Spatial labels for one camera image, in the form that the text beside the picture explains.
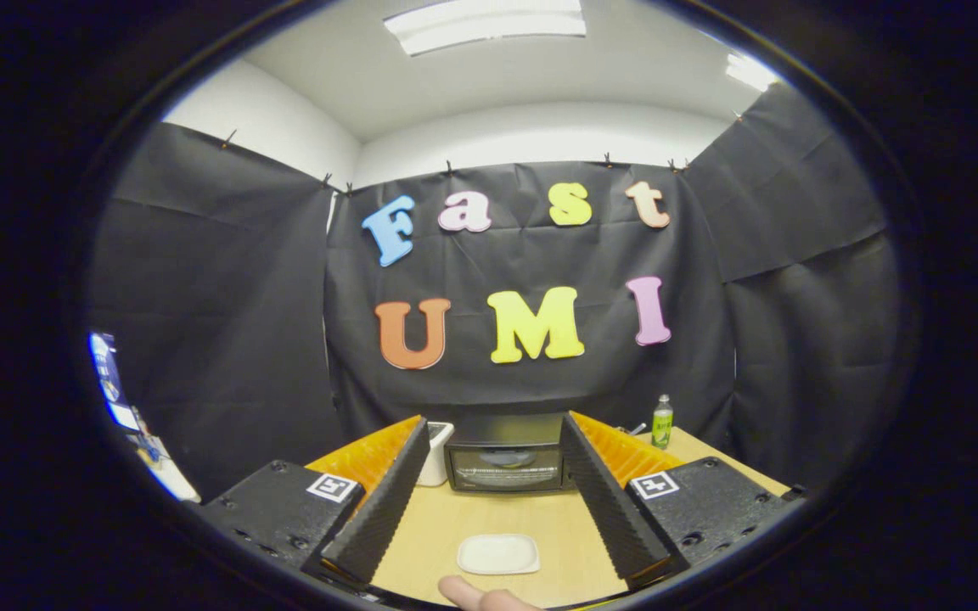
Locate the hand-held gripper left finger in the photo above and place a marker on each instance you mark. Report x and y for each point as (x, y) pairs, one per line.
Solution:
(383, 509)

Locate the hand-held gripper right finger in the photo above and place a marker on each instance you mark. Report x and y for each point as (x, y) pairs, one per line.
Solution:
(612, 509)

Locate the black toaster oven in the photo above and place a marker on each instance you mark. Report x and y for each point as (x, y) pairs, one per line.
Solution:
(506, 467)

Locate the white pop-up toaster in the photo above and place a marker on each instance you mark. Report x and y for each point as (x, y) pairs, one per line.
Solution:
(436, 458)

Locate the green drink bottle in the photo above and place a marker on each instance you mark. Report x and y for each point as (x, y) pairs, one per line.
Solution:
(662, 424)

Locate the white rectangular plate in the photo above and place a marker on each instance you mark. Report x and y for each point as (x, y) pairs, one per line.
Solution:
(497, 554)

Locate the blue and white board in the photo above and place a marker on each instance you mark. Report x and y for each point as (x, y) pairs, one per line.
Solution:
(111, 382)

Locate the small ceiling light panel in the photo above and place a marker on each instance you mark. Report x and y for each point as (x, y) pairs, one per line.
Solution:
(750, 72)

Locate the long ceiling light panel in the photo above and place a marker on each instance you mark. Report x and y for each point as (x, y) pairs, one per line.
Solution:
(485, 25)

